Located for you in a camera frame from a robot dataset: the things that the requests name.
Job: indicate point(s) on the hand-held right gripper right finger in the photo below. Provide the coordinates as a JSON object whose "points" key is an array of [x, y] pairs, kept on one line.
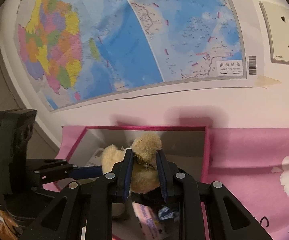
{"points": [[162, 177]]}

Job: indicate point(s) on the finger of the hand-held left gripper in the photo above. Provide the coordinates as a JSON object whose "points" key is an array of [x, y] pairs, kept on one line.
{"points": [[87, 172]]}

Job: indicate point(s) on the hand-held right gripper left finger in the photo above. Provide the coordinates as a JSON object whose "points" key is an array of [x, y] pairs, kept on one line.
{"points": [[127, 175]]}

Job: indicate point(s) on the pink cardboard box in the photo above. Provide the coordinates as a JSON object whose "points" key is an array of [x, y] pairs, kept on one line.
{"points": [[184, 150]]}

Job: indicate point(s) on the beige teddy bear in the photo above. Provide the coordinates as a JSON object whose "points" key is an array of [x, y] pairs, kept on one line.
{"points": [[147, 145]]}

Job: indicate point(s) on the blue checked scrunchie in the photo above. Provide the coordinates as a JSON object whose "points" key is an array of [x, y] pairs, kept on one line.
{"points": [[168, 213]]}

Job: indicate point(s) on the pink printed packet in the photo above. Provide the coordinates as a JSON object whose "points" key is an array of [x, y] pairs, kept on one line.
{"points": [[147, 221]]}

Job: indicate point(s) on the pink floral blanket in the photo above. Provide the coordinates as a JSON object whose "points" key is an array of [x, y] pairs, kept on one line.
{"points": [[247, 155]]}

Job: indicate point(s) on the beige masking tape piece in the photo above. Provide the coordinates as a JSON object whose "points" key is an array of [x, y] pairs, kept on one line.
{"points": [[267, 81]]}

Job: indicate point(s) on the colourful wall map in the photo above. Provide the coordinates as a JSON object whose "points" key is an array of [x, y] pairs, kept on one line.
{"points": [[134, 42]]}

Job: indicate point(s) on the white wall socket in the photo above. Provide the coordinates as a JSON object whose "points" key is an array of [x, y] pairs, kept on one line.
{"points": [[284, 30]]}

